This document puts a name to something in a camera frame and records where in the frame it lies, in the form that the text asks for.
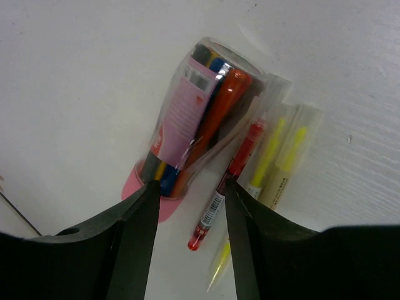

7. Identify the pink cap marker tube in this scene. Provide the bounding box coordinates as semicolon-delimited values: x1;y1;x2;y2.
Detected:
121;37;267;221

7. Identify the yellow highlighter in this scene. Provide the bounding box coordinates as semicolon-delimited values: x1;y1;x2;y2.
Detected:
207;104;299;291
259;104;323;210

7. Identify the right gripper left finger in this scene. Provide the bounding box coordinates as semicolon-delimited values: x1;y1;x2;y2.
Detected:
1;181;160;299

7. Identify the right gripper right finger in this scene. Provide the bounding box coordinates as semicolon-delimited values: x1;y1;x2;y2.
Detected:
225;180;399;299

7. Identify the red pen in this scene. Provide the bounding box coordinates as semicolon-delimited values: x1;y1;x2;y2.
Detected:
187;117;266;251

